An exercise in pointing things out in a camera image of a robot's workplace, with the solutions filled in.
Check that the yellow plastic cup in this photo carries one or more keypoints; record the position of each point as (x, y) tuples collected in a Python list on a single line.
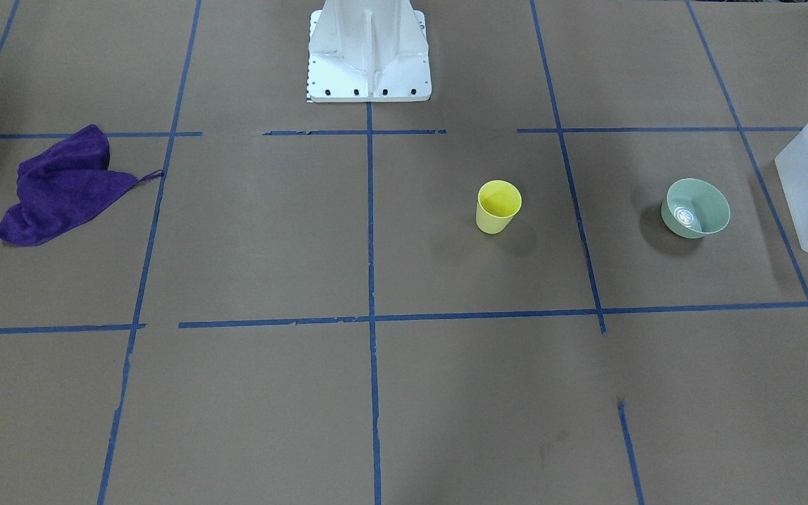
[(497, 203)]

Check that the purple cloth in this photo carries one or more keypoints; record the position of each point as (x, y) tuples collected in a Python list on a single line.
[(65, 187)]

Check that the green ceramic bowl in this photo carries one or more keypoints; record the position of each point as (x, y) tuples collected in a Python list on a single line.
[(694, 209)]

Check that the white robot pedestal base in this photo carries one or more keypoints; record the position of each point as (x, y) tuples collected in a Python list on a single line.
[(368, 51)]

